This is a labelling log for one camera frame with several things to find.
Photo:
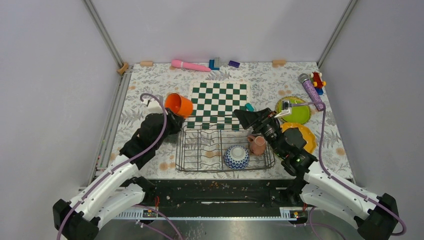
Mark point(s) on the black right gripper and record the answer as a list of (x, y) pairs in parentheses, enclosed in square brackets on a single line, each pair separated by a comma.
[(248, 118)]

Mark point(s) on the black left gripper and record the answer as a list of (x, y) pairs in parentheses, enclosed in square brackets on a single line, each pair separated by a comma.
[(176, 121)]

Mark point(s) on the orange mug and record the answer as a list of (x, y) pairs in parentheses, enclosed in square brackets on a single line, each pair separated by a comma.
[(179, 105)]

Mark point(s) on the pink mug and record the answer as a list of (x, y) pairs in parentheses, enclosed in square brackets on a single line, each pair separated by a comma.
[(257, 144)]

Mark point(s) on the metal wire dish rack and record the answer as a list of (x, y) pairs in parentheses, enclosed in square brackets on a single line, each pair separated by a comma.
[(204, 140)]

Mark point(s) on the blue white patterned bowl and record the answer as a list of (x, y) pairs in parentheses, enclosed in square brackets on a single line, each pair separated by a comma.
[(236, 157)]

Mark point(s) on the plain lime green plate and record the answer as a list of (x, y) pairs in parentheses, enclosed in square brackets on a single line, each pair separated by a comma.
[(299, 114)]

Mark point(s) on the orange dotted plate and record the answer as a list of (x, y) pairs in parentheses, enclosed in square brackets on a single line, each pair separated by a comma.
[(307, 135)]

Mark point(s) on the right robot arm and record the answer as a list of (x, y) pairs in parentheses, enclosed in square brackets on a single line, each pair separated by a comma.
[(373, 216)]

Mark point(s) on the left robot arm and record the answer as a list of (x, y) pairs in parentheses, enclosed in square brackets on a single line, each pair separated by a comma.
[(117, 188)]

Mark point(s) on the teal rectangular block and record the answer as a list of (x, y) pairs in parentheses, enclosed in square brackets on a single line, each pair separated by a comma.
[(249, 107)]

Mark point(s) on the green white chessboard mat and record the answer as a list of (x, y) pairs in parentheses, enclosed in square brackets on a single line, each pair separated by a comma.
[(214, 103)]

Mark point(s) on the floral tablecloth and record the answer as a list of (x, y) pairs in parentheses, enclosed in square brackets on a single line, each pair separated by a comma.
[(267, 86)]

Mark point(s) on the wooden block back right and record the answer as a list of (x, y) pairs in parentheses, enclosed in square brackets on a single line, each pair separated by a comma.
[(278, 63)]

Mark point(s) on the pink cylindrical toy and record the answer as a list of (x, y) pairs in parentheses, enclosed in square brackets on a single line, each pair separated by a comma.
[(190, 66)]

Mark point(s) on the purple lego brick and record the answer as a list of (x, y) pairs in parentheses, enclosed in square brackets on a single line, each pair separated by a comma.
[(234, 64)]

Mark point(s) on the purple glitter microphone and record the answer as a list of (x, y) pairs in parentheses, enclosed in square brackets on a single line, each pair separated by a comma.
[(304, 79)]

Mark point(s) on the wooden block back left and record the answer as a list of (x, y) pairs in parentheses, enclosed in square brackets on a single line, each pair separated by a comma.
[(146, 63)]

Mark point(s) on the blue grey lego bricks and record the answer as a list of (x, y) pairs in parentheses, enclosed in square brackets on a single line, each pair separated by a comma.
[(214, 64)]

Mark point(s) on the wooden corner block left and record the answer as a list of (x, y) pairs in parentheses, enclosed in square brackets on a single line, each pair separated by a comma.
[(123, 69)]

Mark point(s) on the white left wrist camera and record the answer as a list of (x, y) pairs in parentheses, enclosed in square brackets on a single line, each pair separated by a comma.
[(153, 106)]

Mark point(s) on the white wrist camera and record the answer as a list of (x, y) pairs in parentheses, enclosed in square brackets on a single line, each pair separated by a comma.
[(283, 108), (153, 106)]

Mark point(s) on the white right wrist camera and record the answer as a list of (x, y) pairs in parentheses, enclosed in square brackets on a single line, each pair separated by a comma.
[(283, 108)]

